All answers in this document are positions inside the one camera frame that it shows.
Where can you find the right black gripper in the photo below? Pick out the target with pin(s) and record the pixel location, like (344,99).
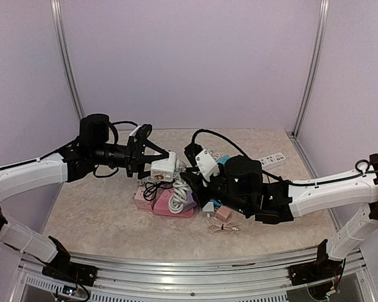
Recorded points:
(201,201)

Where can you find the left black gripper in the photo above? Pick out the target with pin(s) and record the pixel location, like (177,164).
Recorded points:
(134,153)

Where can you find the white cartoon charger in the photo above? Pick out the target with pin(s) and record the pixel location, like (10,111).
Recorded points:
(164,170)

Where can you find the pink cube socket adapter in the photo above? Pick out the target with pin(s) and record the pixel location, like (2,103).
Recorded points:
(141,202)

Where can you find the small pink charger plug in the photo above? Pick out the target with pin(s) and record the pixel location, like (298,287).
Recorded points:
(223,214)

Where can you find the pink triangular power socket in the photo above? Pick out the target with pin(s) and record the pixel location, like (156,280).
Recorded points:
(161,206)

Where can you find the blue square plug adapter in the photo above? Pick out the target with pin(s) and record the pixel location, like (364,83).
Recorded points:
(216,203)

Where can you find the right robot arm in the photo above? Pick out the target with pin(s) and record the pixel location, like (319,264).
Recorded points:
(358,186)

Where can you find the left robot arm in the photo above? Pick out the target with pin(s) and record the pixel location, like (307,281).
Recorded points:
(59,166)

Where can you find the purple power strip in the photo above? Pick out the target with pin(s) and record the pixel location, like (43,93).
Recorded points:
(191,203)

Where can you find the teal power strip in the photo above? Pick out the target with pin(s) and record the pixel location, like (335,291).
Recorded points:
(223,159)

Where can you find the white power strip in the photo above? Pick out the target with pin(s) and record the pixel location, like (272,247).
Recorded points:
(273,160)

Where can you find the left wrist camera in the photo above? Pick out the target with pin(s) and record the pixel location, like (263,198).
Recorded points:
(140,134)

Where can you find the aluminium front rail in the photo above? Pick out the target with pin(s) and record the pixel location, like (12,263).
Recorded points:
(256,278)

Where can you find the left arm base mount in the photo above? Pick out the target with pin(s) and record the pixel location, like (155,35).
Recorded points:
(80,274)

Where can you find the left aluminium post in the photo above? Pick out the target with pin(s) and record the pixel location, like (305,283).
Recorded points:
(60,32)

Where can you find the aluminium post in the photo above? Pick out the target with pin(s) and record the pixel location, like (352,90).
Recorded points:
(60,32)
(313,67)

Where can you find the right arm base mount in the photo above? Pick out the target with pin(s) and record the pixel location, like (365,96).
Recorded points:
(311,272)

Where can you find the right aluminium post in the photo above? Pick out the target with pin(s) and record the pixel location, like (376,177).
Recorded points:
(313,67)

